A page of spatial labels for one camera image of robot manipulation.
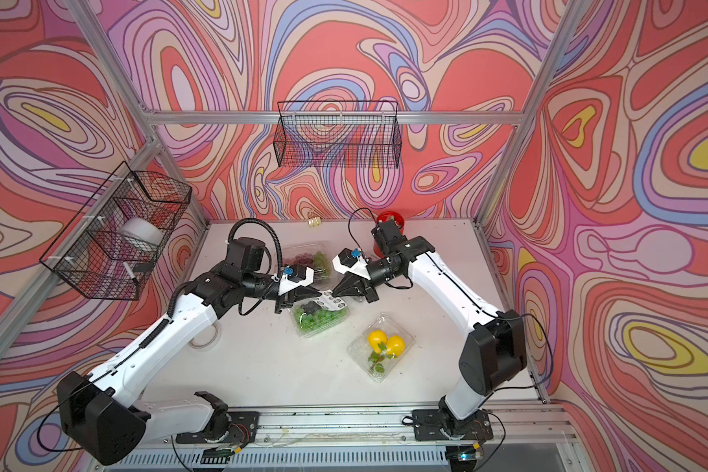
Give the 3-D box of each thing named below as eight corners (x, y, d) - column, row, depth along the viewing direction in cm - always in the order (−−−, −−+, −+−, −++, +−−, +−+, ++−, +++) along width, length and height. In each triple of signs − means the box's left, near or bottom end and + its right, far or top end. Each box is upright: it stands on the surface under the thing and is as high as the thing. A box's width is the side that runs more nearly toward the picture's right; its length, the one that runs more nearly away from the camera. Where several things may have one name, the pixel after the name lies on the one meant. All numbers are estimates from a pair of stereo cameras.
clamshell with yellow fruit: (345, 352, 87) (345, 345, 83) (380, 318, 95) (381, 310, 91) (380, 388, 81) (382, 382, 77) (415, 349, 88) (418, 342, 84)
